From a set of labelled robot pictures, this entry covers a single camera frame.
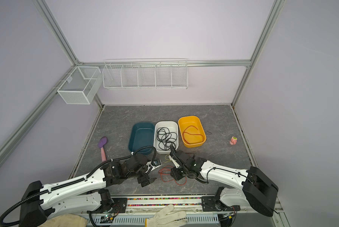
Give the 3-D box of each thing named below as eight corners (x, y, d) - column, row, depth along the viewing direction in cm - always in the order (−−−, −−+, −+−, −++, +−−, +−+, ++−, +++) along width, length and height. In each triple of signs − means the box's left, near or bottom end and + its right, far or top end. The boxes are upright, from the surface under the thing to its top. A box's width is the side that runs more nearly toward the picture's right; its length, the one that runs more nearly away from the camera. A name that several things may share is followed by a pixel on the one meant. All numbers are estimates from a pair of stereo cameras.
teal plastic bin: (129, 154, 94) (126, 150, 89) (135, 127, 109) (133, 122, 104) (153, 154, 94) (152, 150, 89) (156, 127, 109) (155, 122, 104)
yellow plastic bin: (183, 149, 97) (184, 145, 92) (177, 122, 112) (177, 117, 107) (207, 146, 98) (208, 141, 94) (197, 119, 114) (198, 114, 109)
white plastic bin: (152, 153, 95) (151, 149, 90) (155, 125, 110) (154, 120, 105) (178, 153, 95) (179, 149, 90) (178, 125, 110) (178, 120, 105)
